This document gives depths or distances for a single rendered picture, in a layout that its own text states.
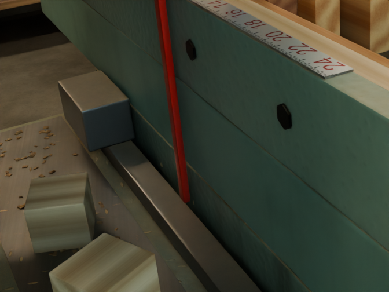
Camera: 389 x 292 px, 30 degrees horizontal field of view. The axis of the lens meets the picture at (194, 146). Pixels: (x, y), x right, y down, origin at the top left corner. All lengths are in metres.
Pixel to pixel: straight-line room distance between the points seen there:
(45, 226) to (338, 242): 0.22
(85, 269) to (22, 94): 2.47
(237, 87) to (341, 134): 0.09
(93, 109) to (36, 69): 2.53
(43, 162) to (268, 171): 0.27
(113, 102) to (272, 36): 0.24
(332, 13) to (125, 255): 0.18
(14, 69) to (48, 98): 0.38
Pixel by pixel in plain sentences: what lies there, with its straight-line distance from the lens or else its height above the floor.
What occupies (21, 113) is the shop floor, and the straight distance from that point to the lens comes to 2.68.
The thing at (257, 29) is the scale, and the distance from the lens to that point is 0.34.
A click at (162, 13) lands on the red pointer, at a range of 0.42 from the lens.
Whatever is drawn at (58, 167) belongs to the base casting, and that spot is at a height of 0.80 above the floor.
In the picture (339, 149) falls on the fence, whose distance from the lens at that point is 0.29.
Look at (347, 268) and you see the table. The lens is 0.31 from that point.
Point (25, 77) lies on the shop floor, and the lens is 3.00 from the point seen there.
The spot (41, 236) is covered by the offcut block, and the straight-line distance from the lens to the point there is 0.47.
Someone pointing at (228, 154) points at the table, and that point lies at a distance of 0.39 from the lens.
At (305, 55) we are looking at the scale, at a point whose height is 0.96.
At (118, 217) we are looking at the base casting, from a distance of 0.49.
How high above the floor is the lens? 1.07
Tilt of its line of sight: 28 degrees down
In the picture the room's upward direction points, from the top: 7 degrees counter-clockwise
